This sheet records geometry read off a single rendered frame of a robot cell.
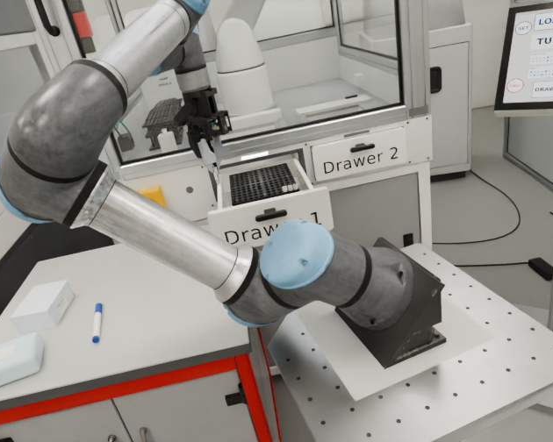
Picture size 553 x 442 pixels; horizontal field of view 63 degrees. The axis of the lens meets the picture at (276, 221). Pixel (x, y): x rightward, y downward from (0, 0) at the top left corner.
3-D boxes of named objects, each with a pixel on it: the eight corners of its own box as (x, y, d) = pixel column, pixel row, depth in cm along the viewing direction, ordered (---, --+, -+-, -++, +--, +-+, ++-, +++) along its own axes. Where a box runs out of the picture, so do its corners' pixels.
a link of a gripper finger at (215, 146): (229, 172, 114) (219, 138, 109) (213, 169, 117) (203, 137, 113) (237, 167, 116) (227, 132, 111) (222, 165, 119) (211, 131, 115)
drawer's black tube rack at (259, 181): (303, 211, 117) (298, 188, 114) (237, 225, 116) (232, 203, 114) (290, 181, 137) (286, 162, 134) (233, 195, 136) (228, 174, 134)
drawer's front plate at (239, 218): (333, 229, 109) (328, 188, 104) (218, 255, 108) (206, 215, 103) (332, 225, 111) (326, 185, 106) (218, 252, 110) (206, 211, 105)
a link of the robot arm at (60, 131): (3, 85, 50) (177, -44, 83) (-12, 141, 57) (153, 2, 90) (96, 148, 53) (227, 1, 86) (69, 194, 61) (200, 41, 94)
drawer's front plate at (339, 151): (406, 161, 139) (405, 127, 134) (316, 181, 138) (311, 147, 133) (405, 160, 141) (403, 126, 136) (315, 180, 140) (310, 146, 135)
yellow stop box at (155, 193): (166, 212, 132) (158, 190, 129) (141, 217, 132) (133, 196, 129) (167, 205, 137) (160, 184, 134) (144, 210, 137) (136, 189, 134)
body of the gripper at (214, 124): (211, 144, 106) (197, 93, 100) (189, 142, 111) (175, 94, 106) (233, 132, 111) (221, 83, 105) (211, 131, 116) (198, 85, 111)
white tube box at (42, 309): (55, 328, 103) (46, 310, 101) (19, 334, 104) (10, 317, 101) (75, 295, 115) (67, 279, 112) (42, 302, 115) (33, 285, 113)
